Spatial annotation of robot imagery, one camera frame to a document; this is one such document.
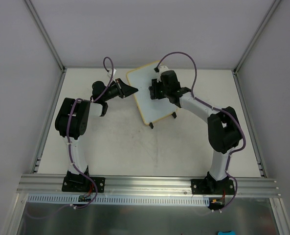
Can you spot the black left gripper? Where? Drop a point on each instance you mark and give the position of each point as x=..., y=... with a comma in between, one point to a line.
x=121, y=88

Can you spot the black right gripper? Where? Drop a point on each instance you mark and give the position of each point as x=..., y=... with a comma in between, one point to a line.
x=156, y=88

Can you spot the yellow framed small whiteboard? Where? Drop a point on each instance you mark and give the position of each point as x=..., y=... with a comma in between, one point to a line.
x=150, y=110

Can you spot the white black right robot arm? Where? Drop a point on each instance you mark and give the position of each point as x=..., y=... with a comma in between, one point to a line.
x=224, y=131

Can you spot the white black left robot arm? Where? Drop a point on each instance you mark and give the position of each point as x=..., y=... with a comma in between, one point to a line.
x=73, y=117

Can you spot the blue object at bottom edge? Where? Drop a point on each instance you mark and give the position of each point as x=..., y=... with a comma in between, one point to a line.
x=227, y=233

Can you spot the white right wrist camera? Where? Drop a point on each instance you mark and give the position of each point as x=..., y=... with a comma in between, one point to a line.
x=162, y=68

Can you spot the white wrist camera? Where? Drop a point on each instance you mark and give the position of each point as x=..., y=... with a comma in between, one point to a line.
x=162, y=68
x=111, y=73

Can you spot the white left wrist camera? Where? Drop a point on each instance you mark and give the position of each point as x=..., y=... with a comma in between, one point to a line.
x=111, y=73

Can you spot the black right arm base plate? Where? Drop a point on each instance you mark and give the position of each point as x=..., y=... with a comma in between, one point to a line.
x=208, y=187

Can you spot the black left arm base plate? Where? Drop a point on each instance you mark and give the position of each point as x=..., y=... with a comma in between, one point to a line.
x=81, y=184

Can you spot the white slotted cable duct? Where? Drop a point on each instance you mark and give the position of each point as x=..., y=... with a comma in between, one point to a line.
x=120, y=200

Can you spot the aluminium mounting rail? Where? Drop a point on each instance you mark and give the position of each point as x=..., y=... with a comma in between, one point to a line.
x=148, y=186

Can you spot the left aluminium frame post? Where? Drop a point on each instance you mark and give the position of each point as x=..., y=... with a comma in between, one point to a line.
x=40, y=26

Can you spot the aluminium frame post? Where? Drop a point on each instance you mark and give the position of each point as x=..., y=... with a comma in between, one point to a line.
x=258, y=32
x=40, y=26

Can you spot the right aluminium frame post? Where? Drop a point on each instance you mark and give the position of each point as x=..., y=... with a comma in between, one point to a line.
x=258, y=32

